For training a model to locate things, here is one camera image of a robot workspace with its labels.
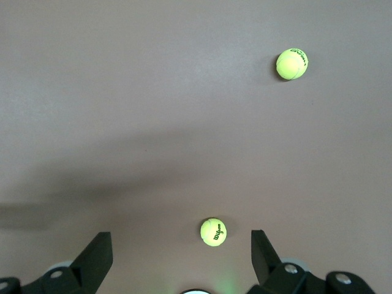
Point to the yellow-green tennis ball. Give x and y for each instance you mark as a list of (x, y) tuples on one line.
[(292, 64), (213, 231)]

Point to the brown table mat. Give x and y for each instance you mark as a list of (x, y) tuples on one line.
[(122, 92)]

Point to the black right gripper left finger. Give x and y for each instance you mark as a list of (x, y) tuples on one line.
[(88, 263)]

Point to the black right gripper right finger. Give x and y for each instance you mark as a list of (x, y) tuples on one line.
[(266, 266)]

